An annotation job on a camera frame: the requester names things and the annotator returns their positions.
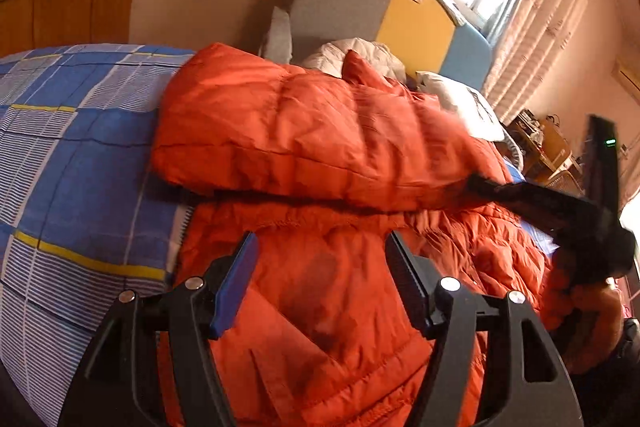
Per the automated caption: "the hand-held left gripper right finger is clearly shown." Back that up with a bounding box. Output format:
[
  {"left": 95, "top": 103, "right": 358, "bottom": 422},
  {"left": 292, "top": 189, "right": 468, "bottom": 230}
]
[{"left": 385, "top": 231, "right": 583, "bottom": 427}]

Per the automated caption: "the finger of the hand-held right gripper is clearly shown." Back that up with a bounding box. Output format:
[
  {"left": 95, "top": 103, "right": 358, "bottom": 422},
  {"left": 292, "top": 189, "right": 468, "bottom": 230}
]
[{"left": 467, "top": 176, "right": 591, "bottom": 235}]

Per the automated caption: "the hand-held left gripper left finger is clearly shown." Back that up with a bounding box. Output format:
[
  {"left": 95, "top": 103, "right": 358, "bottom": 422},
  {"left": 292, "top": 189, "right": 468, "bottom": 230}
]
[{"left": 57, "top": 232, "right": 259, "bottom": 427}]

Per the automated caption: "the orange puffer jacket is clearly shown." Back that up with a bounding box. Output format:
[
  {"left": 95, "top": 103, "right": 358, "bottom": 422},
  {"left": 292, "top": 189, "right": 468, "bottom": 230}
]
[{"left": 150, "top": 42, "right": 626, "bottom": 427}]

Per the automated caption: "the cluttered wooden nightstand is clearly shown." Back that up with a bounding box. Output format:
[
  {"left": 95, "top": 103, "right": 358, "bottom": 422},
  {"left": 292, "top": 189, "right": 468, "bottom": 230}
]
[{"left": 507, "top": 108, "right": 587, "bottom": 196}]

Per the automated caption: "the white pillow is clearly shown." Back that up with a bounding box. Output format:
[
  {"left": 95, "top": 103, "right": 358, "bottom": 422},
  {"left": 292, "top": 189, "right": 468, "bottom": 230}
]
[{"left": 415, "top": 71, "right": 506, "bottom": 142}]

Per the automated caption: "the long beige curtain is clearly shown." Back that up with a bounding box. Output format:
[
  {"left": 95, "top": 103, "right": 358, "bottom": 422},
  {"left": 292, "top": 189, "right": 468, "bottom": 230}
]
[{"left": 482, "top": 0, "right": 621, "bottom": 124}]

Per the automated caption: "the beige quilted garment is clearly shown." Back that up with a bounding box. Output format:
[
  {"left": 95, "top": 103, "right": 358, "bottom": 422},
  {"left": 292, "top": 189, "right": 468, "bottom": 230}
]
[{"left": 300, "top": 38, "right": 408, "bottom": 82}]

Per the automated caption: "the light grey pillow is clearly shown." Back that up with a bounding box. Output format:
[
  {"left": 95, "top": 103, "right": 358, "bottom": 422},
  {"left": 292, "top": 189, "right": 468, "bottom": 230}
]
[{"left": 257, "top": 6, "right": 294, "bottom": 65}]

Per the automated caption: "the wall air conditioner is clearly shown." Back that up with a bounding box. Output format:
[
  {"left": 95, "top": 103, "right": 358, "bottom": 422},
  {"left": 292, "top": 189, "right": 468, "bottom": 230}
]
[{"left": 612, "top": 59, "right": 640, "bottom": 96}]

